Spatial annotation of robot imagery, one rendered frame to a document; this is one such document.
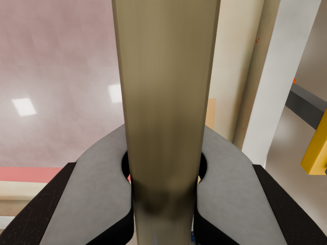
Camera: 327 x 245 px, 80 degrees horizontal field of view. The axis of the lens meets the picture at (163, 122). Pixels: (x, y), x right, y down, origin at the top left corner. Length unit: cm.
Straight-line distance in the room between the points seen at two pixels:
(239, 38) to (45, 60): 24
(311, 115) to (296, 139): 128
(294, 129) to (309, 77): 38
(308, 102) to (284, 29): 28
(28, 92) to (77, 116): 7
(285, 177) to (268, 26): 181
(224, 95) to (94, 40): 18
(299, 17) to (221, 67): 9
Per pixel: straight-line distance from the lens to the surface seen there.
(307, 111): 50
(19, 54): 31
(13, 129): 37
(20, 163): 41
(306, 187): 219
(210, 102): 28
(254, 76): 26
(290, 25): 24
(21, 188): 46
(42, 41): 29
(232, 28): 26
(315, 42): 149
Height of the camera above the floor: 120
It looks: 60 degrees down
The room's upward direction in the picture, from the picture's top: 179 degrees counter-clockwise
